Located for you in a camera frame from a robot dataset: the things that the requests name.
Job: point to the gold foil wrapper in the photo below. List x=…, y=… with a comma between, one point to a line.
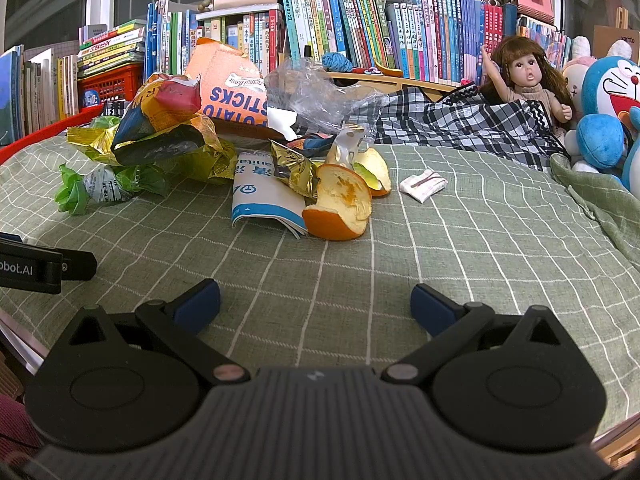
x=295, y=170

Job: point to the clear crumpled plastic bag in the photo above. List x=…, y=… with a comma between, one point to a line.
x=302, y=97

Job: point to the orange potato sticks box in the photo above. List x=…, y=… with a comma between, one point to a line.
x=233, y=94

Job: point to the blue yarn ball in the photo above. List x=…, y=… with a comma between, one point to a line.
x=336, y=62

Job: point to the red plastic basket left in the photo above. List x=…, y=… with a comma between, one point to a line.
x=120, y=83

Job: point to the stack of flat books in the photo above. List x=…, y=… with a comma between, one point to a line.
x=114, y=48

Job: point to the red orange snack bag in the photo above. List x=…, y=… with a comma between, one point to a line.
x=162, y=102

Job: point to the row of upright books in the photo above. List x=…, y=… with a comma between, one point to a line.
x=428, y=40

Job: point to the small white striped wrapper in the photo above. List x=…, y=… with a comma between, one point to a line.
x=423, y=186

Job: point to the colourful small snack wrapper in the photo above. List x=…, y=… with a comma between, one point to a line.
x=312, y=144

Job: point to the white blue paper package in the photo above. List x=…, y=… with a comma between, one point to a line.
x=257, y=193

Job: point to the red bed rail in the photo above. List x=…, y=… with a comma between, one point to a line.
x=85, y=116

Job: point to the blue Doraemon plush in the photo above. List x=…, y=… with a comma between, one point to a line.
x=608, y=132

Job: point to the large yellow foil bag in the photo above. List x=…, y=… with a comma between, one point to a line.
x=192, y=148

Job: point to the wooden drawer organizer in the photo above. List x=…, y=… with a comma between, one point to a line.
x=388, y=84

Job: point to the brown haired doll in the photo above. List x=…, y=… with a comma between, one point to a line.
x=518, y=70

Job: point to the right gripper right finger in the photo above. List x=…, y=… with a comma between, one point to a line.
x=513, y=382

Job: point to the green plastic wrapper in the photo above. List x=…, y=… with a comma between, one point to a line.
x=106, y=185

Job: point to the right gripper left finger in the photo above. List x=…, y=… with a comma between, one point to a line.
x=118, y=381

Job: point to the black white plaid blanket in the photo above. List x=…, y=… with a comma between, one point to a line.
x=464, y=120

